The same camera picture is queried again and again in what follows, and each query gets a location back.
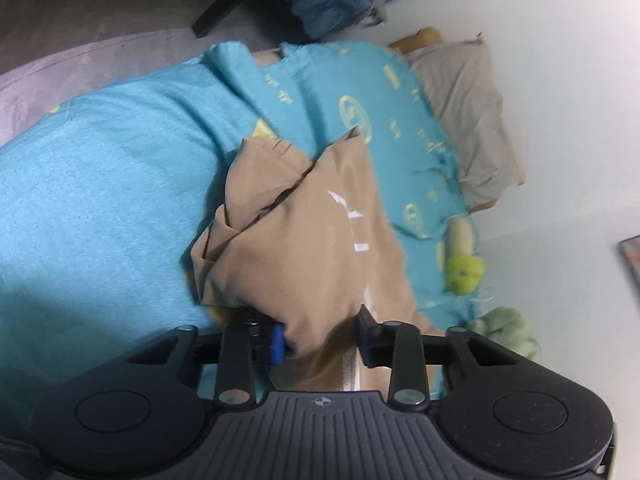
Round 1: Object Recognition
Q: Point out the tan bed cushion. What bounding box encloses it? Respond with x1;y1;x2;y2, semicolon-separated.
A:
387;25;446;54

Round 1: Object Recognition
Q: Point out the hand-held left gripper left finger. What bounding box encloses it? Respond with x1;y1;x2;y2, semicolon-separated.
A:
127;320;290;407

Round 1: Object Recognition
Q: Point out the tan t-shirt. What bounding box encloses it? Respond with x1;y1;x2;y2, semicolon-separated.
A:
189;127;451;393

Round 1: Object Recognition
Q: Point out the green and beige plush toy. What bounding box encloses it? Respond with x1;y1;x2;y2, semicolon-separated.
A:
437;212;487;295

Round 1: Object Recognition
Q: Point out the gold leaf wall picture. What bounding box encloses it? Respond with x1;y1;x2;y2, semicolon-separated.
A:
619;234;640;306

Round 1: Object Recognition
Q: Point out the beige pillow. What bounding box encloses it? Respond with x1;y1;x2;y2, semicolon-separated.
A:
407;32;527;206

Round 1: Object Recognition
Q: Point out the light green fleece blanket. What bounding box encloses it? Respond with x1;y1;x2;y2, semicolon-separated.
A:
467;306;543;361

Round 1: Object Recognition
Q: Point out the teal printed bed sheet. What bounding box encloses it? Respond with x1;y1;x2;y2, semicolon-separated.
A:
0;40;496;441

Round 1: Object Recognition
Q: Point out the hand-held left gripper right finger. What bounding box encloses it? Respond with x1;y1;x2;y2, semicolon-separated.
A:
355;304;522;407

